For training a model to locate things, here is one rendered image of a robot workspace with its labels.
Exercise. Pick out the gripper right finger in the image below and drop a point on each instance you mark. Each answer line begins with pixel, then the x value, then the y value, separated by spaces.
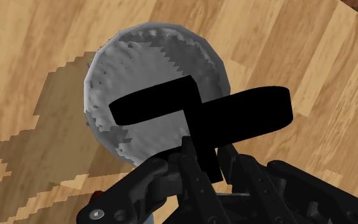
pixel 259 186

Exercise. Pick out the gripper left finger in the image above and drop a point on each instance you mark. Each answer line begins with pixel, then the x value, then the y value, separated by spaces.
pixel 154 183

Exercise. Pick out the grey bowl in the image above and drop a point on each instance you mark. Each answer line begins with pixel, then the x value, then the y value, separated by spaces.
pixel 135 80

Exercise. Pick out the light wooden table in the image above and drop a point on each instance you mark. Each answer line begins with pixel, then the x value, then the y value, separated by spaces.
pixel 321 62

